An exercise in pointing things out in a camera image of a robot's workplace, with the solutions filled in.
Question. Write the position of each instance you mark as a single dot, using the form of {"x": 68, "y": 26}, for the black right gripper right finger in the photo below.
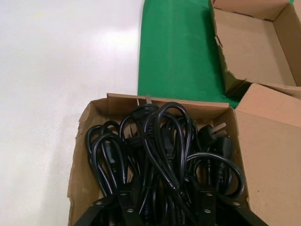
{"x": 209, "y": 204}

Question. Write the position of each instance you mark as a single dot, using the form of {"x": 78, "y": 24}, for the open brown cardboard box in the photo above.
{"x": 254, "y": 47}
{"x": 270, "y": 153}

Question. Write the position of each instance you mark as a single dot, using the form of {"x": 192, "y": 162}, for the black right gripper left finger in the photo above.
{"x": 122, "y": 204}

